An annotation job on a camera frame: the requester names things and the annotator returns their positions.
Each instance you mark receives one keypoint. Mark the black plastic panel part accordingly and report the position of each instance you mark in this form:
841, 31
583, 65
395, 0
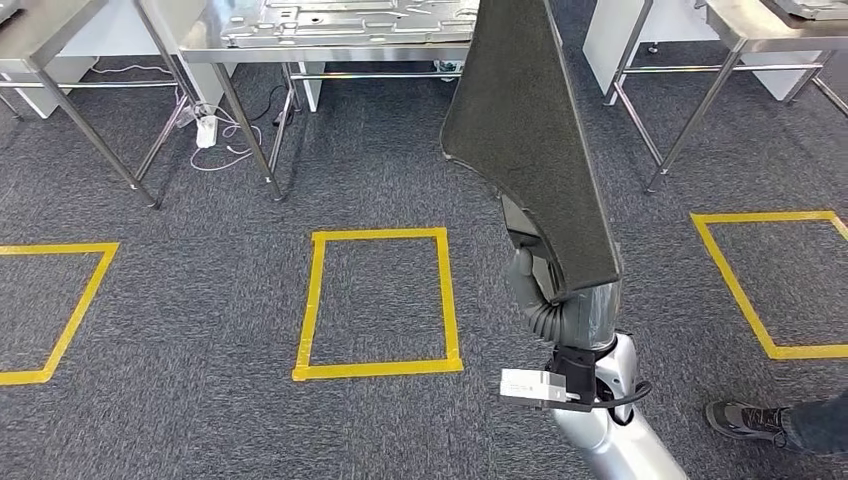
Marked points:
523, 132

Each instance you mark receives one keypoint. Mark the person's shoe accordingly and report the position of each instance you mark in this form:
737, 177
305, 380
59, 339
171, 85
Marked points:
745, 420

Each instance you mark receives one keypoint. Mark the yellow floor tape square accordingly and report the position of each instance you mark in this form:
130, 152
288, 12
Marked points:
66, 248
378, 233

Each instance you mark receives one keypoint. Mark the stainless steel workbench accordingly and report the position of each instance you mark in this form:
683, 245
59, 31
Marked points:
40, 33
199, 40
735, 26

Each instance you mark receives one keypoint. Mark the narrow white board panel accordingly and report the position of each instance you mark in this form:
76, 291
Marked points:
311, 86

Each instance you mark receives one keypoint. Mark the stamped sheet metal plate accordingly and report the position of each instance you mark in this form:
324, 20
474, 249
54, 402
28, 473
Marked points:
331, 26
808, 8

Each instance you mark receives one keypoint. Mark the white power strip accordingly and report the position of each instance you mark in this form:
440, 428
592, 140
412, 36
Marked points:
206, 132

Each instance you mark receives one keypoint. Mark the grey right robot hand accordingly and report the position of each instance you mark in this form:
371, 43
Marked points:
593, 318

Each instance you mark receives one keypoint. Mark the person's leg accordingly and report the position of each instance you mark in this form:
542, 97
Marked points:
821, 424

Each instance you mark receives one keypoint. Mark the teal and white bag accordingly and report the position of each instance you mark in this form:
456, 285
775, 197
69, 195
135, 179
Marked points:
449, 66

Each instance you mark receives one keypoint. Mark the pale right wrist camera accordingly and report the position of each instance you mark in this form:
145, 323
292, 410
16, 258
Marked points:
530, 385

